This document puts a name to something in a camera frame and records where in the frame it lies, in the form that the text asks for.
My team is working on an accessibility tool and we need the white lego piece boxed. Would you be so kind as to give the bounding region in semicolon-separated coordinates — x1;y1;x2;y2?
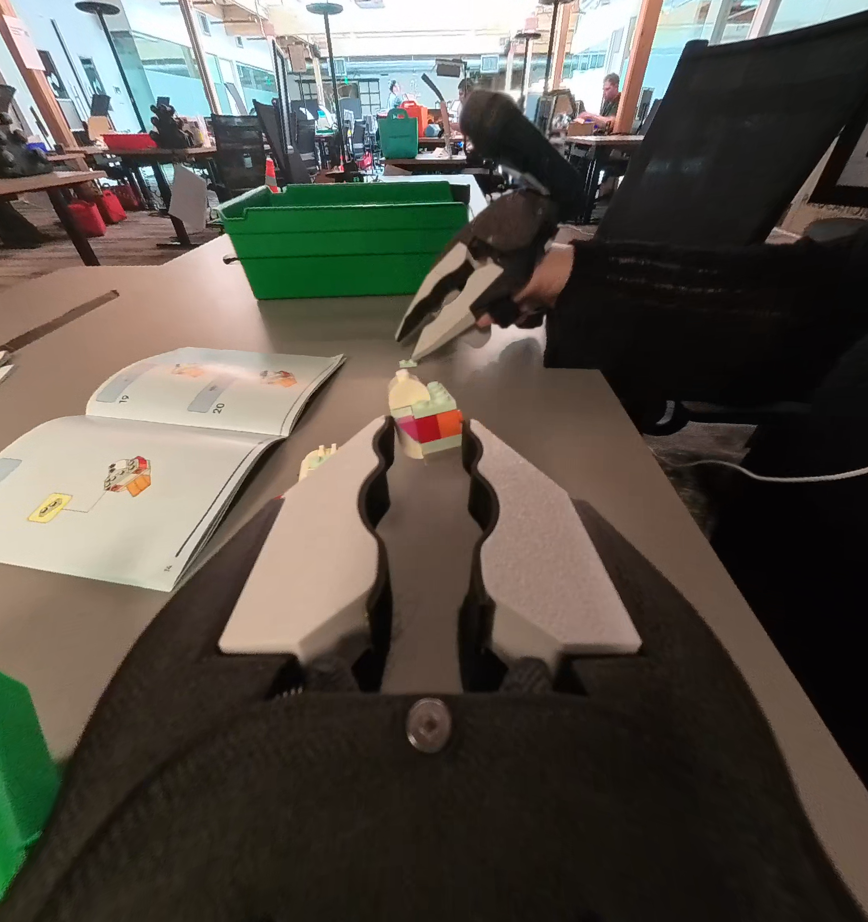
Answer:
299;443;342;485

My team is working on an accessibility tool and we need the wooden work table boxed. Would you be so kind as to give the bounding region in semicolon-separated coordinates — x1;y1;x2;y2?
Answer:
0;169;108;267
59;144;220;249

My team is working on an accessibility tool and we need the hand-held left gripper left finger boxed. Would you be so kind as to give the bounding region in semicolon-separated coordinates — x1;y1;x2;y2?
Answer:
218;415;396;674

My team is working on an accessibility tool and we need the person's right forearm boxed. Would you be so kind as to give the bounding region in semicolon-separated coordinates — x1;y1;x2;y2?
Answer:
544;212;868;376

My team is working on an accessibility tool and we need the lego instruction booklet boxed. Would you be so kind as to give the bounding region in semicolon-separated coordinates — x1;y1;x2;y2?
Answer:
0;347;346;593

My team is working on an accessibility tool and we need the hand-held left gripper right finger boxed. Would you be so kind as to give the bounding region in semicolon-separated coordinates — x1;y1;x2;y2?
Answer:
460;419;644;667

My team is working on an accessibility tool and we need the green tote bag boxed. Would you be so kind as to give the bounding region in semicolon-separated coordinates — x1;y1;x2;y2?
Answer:
377;108;421;160

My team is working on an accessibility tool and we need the white cable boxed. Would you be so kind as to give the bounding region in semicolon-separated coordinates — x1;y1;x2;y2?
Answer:
663;452;868;485

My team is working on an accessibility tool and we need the green plastic bin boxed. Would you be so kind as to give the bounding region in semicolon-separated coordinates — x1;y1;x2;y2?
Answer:
216;180;472;301
0;655;61;905

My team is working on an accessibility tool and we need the white and black sign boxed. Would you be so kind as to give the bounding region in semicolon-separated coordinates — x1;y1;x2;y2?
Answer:
832;78;868;211

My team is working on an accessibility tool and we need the person's dark clothing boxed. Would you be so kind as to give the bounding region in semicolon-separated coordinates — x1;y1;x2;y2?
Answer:
713;317;868;829

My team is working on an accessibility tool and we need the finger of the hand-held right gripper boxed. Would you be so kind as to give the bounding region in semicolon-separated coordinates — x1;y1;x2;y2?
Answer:
412;264;505;363
393;241;472;344

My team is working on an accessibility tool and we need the black office chair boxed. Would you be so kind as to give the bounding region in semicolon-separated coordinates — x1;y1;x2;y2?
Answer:
209;113;270;197

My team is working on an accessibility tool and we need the person's right hand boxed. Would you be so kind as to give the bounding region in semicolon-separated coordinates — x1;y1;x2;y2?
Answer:
513;242;576;308

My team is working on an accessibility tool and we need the black mesh chair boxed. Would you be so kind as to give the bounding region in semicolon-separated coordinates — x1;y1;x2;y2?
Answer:
594;13;868;247

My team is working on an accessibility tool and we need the black floor lamp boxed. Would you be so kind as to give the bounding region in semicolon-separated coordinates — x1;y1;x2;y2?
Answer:
75;0;148;134
306;0;346;110

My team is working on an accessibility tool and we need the colourful lego brick model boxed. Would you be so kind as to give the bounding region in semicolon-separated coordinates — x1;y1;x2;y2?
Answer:
388;369;465;460

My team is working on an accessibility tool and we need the white board sheet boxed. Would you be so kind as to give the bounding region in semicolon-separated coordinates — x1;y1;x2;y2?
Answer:
168;163;210;233

